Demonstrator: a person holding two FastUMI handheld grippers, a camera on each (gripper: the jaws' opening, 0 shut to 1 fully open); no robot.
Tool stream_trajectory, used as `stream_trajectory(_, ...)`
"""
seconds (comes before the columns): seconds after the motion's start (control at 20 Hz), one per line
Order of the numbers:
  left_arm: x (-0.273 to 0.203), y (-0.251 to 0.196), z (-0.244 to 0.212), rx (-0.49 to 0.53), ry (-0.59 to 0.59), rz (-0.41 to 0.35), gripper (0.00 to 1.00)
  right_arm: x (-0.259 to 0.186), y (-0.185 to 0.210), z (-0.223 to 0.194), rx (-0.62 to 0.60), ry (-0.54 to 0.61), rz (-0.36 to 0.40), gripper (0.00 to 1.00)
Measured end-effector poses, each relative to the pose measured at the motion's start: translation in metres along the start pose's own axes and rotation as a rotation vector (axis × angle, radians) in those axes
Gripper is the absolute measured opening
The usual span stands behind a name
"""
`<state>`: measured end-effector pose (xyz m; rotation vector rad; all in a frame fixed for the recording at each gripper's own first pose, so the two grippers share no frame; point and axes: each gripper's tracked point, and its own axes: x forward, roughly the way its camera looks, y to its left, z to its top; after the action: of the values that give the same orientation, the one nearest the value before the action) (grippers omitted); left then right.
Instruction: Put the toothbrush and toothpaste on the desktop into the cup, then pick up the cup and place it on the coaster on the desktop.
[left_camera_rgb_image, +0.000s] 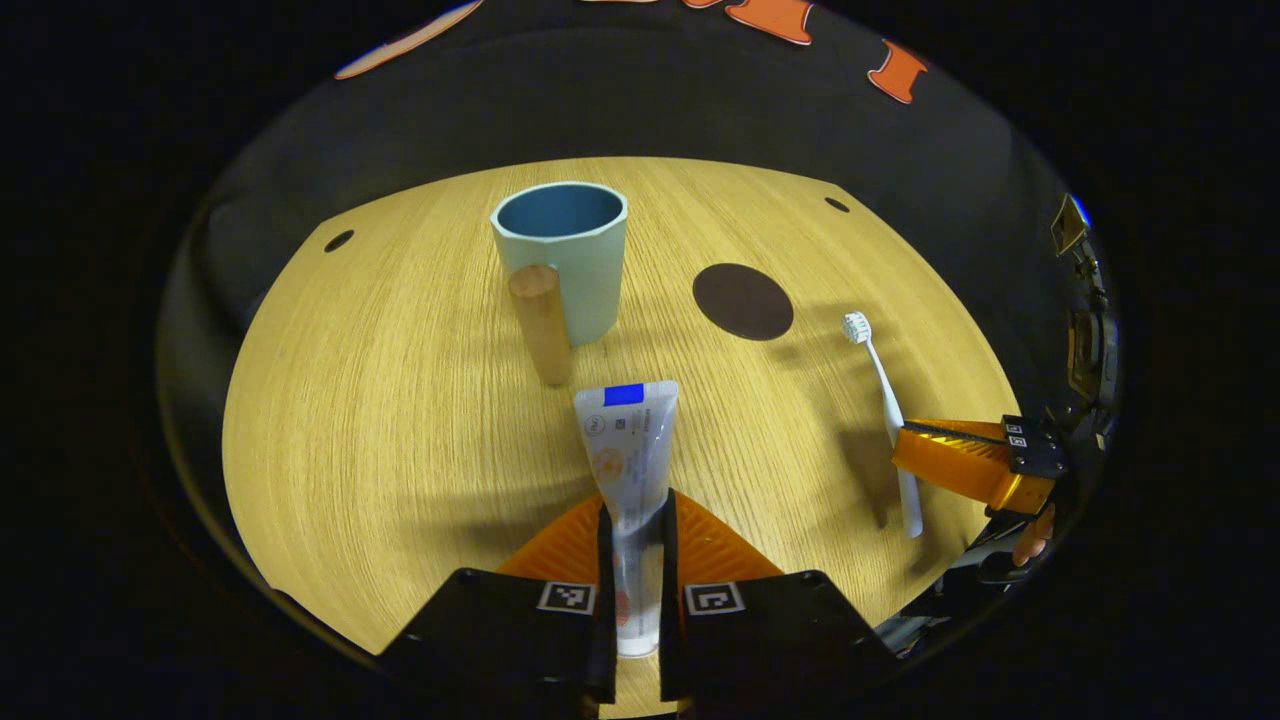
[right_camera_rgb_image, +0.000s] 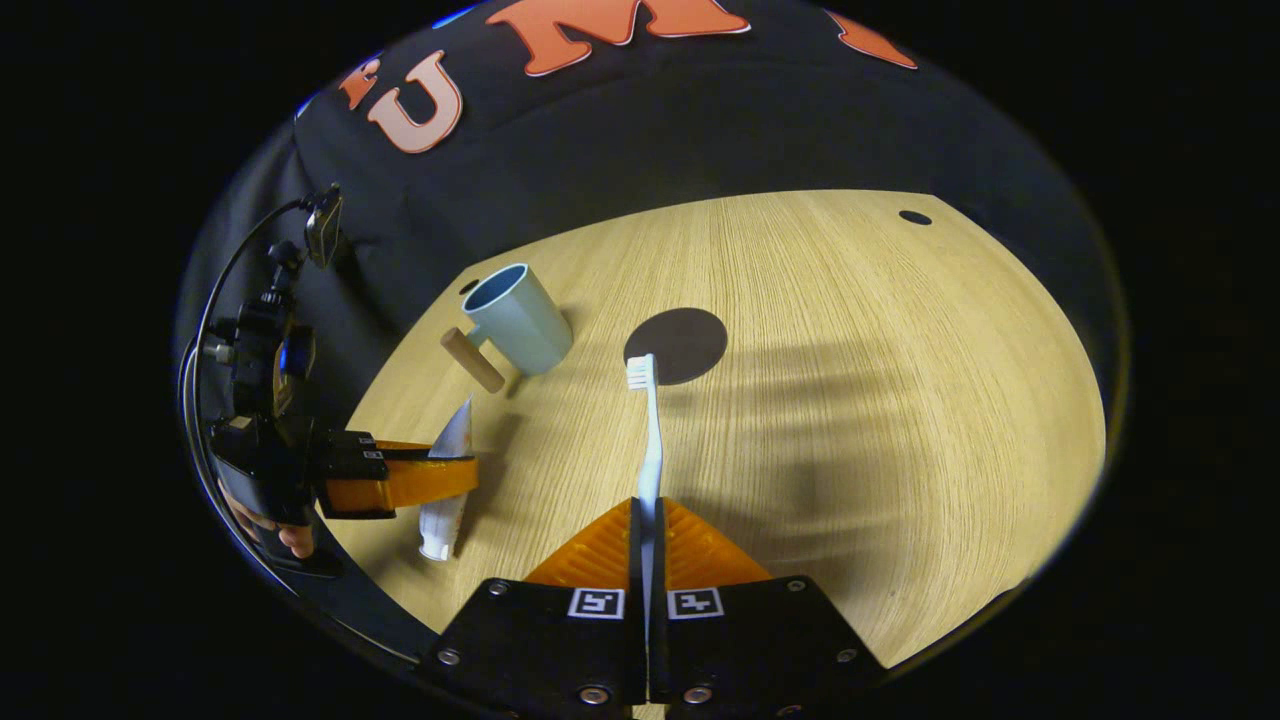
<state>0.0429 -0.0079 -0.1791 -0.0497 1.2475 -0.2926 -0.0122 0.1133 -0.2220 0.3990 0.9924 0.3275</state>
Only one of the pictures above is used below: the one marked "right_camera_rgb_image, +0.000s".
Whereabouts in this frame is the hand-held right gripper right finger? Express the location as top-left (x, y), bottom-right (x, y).
top-left (650, 497), bottom-right (888, 713)

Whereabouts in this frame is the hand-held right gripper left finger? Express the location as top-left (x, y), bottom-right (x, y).
top-left (425, 497), bottom-right (646, 713)

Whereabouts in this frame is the white toothpaste tube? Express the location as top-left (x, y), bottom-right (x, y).
top-left (418, 398), bottom-right (475, 562)

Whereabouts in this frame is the light blue cup wooden handle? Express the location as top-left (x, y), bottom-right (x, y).
top-left (441, 263), bottom-right (575, 395)

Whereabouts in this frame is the white blue toothbrush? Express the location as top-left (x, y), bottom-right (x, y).
top-left (626, 353), bottom-right (667, 641)

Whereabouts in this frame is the dark round coaster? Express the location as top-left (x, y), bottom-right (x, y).
top-left (623, 307), bottom-right (729, 387)

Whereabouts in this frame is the wooden desktop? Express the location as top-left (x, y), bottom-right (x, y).
top-left (320, 188), bottom-right (1109, 669)

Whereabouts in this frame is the black backdrop cloth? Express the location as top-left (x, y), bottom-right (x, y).
top-left (175, 0), bottom-right (1136, 421)

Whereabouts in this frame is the black cable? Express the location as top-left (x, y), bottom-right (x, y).
top-left (178, 198), bottom-right (426, 666)

